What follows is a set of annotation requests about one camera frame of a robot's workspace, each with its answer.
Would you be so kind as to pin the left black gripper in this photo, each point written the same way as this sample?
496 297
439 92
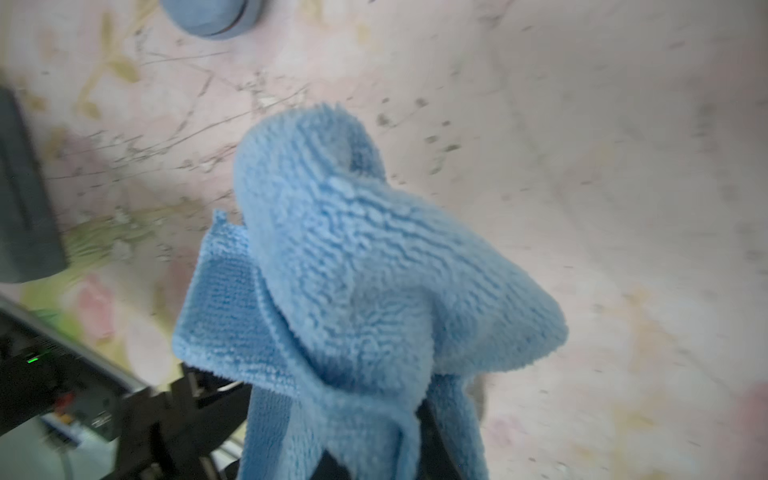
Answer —
173 434

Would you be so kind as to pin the dark grey eyeglass case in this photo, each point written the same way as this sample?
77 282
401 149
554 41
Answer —
31 245

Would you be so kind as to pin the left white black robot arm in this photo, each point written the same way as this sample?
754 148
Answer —
44 372

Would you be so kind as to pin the blue microfiber cloth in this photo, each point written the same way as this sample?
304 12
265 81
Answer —
348 304

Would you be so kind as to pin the blue eyeglass case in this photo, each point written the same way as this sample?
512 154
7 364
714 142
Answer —
214 19

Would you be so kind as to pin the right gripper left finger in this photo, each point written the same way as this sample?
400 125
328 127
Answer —
328 468

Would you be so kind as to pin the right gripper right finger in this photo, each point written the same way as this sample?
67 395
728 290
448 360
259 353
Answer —
436 462

